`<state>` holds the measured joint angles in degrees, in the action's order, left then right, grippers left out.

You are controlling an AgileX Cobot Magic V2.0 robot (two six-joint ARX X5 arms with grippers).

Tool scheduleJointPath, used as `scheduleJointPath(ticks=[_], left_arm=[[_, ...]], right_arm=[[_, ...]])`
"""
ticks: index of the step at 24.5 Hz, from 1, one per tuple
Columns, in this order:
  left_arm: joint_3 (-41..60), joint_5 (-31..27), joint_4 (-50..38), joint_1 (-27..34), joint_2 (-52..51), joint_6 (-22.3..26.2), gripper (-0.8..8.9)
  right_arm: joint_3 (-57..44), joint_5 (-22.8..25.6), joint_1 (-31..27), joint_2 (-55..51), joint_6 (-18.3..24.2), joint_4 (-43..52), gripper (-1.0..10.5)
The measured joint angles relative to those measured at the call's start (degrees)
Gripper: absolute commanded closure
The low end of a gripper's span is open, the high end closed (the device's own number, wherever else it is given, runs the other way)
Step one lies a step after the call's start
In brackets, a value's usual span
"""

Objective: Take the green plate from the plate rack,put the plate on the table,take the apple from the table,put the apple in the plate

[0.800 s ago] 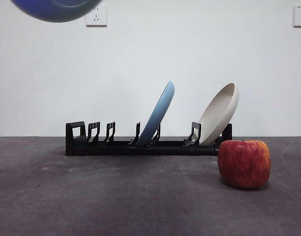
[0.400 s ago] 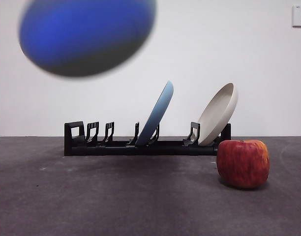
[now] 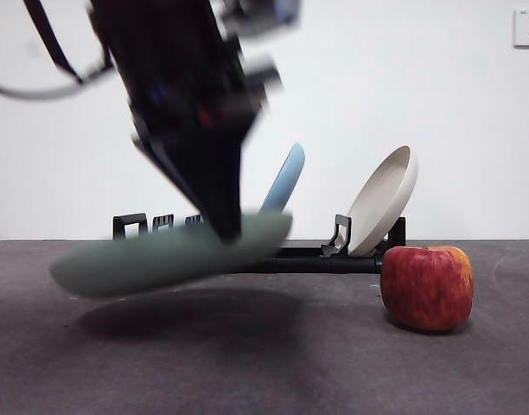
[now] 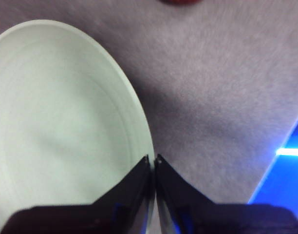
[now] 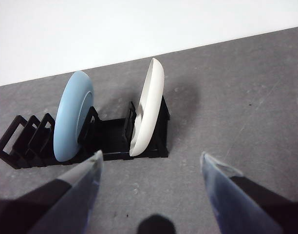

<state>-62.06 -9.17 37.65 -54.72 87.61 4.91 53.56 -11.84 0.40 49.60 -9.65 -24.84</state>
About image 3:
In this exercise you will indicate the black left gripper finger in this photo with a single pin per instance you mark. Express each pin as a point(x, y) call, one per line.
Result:
point(221, 181)
point(169, 179)

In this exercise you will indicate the green plate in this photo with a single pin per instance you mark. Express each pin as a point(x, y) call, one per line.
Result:
point(161, 263)

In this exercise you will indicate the red apple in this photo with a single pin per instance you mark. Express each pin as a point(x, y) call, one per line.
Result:
point(426, 287)

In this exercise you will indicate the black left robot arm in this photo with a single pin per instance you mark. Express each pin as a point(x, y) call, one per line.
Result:
point(161, 65)

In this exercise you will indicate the blue plate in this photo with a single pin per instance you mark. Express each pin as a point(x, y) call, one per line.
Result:
point(286, 181)

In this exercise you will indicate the black plate rack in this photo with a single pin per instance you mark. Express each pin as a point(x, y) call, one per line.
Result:
point(307, 263)

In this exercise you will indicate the cream plate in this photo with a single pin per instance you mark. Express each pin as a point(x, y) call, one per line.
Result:
point(381, 207)

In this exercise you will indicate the white wall socket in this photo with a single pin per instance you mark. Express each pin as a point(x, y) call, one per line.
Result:
point(528, 28)

